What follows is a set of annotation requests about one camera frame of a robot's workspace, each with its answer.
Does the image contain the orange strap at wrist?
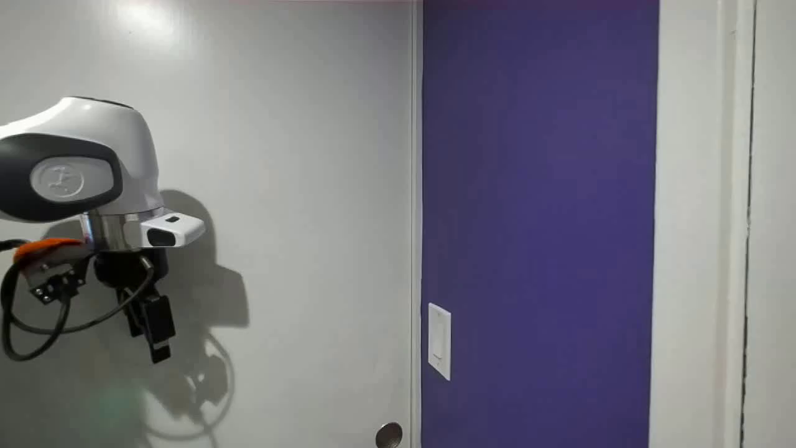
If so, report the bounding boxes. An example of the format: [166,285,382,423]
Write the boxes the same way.
[13,238,86,262]

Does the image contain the white light switch plate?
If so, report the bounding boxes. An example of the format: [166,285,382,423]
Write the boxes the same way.
[426,302,454,383]

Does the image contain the black wrist mounting bracket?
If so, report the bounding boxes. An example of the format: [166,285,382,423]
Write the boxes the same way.
[18,251,91,307]

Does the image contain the white glossy flat door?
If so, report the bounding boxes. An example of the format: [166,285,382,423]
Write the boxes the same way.
[0,0,415,448]

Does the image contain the white door trim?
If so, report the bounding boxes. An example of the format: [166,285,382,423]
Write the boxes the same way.
[650,0,757,448]

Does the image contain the white panelled door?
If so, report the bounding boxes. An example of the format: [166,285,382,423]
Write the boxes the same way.
[744,0,796,448]

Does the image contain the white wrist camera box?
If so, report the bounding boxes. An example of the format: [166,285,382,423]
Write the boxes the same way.
[137,211,206,249]

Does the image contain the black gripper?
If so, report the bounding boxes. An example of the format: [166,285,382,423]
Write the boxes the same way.
[91,248,180,367]

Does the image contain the white door frame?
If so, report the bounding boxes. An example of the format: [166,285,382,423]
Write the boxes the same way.
[408,0,427,448]

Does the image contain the dark round door knob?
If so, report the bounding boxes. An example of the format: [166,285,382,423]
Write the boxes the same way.
[374,421,405,448]

